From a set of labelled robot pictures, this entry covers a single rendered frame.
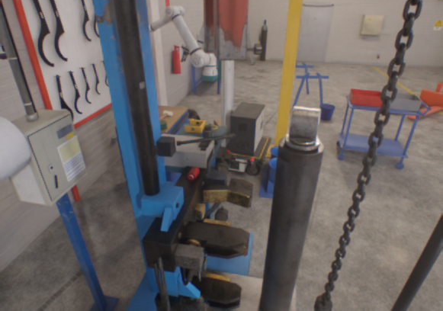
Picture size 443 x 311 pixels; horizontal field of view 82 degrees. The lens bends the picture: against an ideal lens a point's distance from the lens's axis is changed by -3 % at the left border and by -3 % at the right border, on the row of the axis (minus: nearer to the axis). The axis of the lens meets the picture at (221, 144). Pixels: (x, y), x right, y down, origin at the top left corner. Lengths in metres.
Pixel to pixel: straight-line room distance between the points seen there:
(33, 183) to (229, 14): 1.18
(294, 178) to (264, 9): 10.85
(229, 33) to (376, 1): 11.52
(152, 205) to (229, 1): 0.99
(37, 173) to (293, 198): 1.22
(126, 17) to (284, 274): 1.56
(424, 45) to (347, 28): 3.00
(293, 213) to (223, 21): 0.96
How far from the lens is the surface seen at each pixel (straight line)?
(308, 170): 1.29
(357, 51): 12.40
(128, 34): 1.16
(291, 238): 1.56
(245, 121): 3.31
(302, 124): 1.21
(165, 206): 1.40
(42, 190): 1.54
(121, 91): 1.37
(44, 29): 3.10
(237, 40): 0.98
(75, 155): 1.65
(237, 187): 1.77
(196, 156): 1.79
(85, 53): 3.57
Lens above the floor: 2.06
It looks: 28 degrees down
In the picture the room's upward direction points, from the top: straight up
